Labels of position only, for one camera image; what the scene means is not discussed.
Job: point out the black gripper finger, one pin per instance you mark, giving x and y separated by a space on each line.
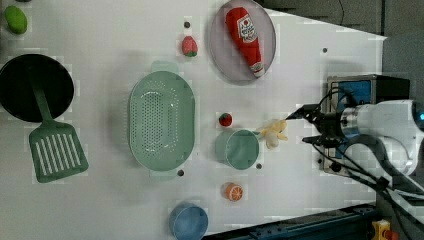
313 140
308 112

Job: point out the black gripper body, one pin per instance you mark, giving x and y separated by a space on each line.
329 127

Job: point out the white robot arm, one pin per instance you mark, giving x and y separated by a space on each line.
397 121

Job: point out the mint green cup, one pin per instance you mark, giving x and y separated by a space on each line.
238 149

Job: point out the small red plush tomato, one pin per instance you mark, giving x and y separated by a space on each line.
225 119

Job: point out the plush orange slice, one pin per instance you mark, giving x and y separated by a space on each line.
233 192

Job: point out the grey round plate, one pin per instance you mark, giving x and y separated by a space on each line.
224 51

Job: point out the red plush ketchup bottle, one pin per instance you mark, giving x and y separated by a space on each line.
243 33

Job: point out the red plush strawberry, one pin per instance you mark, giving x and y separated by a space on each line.
189 47

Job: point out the mint green colander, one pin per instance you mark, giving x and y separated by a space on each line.
161 111

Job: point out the blue cup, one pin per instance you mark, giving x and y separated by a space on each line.
187 221

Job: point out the green slotted spatula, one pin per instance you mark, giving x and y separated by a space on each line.
55 147

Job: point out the green plush lime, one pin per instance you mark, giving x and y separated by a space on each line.
16 20

